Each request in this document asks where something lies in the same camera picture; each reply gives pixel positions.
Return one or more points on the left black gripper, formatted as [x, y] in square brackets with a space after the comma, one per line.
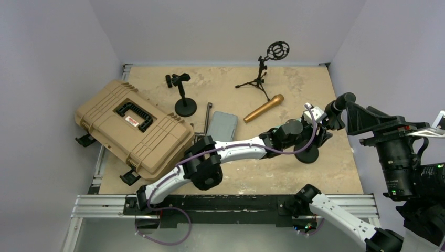
[321, 135]

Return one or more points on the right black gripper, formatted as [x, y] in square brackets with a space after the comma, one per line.
[358, 118]

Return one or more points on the black stand with round base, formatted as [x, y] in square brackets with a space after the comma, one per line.
[311, 153]

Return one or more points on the black microphone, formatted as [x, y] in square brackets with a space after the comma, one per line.
[334, 110]

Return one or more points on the gold microphone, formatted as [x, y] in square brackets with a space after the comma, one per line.
[272, 103]

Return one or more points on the black tripod shock mount stand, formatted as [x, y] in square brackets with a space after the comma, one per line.
[276, 51]

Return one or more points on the black clip stand round base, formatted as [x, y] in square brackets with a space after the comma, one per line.
[184, 107]

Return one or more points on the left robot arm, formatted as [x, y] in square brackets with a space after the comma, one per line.
[201, 163]

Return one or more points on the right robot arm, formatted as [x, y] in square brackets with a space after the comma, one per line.
[417, 188]

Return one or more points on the grey plastic case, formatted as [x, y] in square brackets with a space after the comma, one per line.
[222, 126]

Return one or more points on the grey metal T-bar tool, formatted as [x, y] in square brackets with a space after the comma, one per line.
[206, 122]

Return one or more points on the small black adapter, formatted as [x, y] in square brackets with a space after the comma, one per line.
[169, 81]

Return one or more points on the tan hard case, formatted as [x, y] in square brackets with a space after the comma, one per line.
[141, 134]

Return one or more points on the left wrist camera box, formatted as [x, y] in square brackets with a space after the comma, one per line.
[313, 112]

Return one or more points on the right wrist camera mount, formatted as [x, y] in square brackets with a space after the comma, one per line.
[436, 130]

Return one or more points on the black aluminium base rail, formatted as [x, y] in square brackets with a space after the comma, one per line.
[202, 209]

